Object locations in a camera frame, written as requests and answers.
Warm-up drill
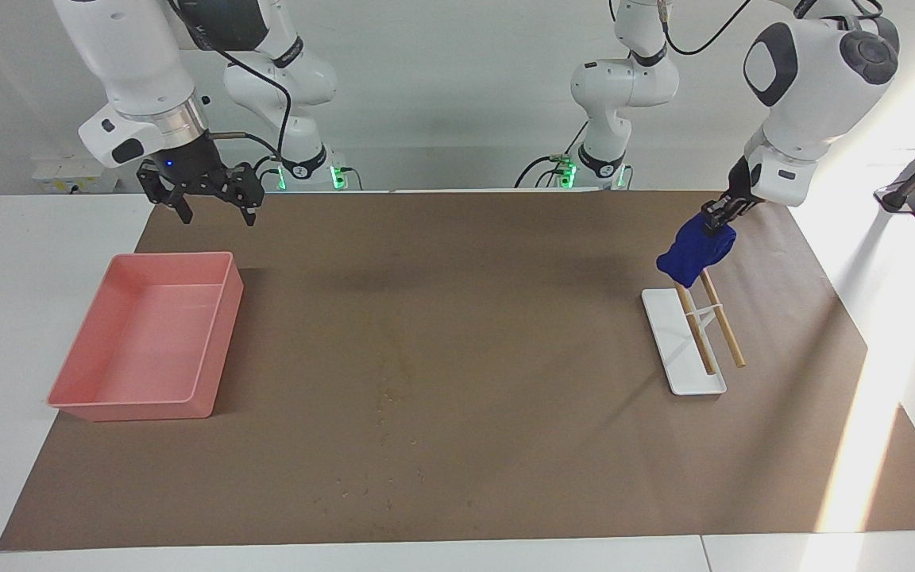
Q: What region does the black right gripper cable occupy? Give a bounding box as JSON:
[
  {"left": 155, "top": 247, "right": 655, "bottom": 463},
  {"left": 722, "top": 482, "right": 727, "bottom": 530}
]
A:
[{"left": 168, "top": 0, "right": 293, "bottom": 185}]

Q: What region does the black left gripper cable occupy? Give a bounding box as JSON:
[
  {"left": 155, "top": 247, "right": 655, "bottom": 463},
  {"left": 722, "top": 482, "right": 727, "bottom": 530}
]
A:
[{"left": 660, "top": 0, "right": 887, "bottom": 56}]

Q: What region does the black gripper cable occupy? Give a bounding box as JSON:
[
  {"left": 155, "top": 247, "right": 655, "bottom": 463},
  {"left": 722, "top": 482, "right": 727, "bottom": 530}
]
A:
[
  {"left": 660, "top": 0, "right": 887, "bottom": 56},
  {"left": 168, "top": 0, "right": 293, "bottom": 185}
]

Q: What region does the blue towel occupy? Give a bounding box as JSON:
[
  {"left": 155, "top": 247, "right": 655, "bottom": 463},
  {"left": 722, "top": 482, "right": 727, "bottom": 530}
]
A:
[{"left": 656, "top": 213, "right": 738, "bottom": 289}]

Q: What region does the black base cable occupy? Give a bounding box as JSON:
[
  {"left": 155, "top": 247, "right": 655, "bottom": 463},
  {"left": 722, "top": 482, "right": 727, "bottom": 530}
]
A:
[{"left": 515, "top": 119, "right": 589, "bottom": 189}]

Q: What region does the pink plastic bin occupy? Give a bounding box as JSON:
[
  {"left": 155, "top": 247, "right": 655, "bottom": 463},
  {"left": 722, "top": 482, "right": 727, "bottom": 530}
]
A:
[{"left": 47, "top": 252, "right": 245, "bottom": 422}]

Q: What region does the white power strip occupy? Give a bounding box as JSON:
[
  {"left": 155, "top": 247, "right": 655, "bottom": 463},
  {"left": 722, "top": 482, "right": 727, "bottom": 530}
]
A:
[{"left": 31, "top": 155, "right": 121, "bottom": 194}]

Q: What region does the wooden rack rod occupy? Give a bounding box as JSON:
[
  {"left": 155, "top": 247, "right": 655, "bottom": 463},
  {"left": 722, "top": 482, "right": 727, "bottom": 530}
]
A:
[
  {"left": 700, "top": 270, "right": 746, "bottom": 369},
  {"left": 676, "top": 282, "right": 718, "bottom": 376}
]

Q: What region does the white towel rack base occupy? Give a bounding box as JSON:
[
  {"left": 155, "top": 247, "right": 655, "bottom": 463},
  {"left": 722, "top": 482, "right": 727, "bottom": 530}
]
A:
[{"left": 641, "top": 288, "right": 728, "bottom": 396}]

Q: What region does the brown paper table mat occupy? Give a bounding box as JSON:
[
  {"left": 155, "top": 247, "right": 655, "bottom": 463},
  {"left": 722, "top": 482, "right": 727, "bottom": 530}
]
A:
[{"left": 0, "top": 189, "right": 915, "bottom": 551}]

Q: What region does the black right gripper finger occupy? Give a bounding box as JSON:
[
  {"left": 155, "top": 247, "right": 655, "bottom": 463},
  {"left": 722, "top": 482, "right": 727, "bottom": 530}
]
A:
[
  {"left": 138, "top": 161, "right": 195, "bottom": 226},
  {"left": 219, "top": 162, "right": 266, "bottom": 228}
]

